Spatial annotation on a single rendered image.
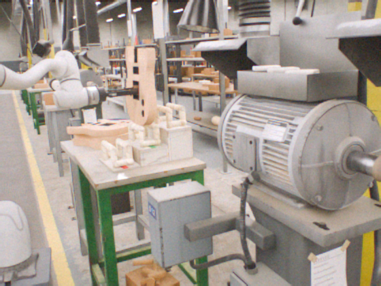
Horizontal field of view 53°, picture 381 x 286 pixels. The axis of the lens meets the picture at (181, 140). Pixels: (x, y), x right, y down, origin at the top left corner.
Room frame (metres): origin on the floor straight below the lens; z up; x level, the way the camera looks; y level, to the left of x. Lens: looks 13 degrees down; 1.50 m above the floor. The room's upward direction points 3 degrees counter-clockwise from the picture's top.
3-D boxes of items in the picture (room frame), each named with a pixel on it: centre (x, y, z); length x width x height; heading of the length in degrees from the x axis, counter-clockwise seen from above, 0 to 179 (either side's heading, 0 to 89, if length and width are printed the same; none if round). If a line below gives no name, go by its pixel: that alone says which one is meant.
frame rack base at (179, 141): (2.10, 0.07, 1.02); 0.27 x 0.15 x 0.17; 27
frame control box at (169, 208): (0.97, -0.03, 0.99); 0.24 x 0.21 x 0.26; 24
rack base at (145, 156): (2.03, 0.20, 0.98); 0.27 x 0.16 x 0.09; 27
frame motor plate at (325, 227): (0.92, -0.32, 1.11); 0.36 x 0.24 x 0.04; 24
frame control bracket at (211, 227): (0.99, -0.09, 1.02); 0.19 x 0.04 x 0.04; 114
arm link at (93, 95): (1.92, 0.44, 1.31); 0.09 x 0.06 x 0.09; 26
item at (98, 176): (2.06, 0.27, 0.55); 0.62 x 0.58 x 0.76; 24
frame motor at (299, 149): (0.98, -0.29, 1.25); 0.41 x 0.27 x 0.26; 24
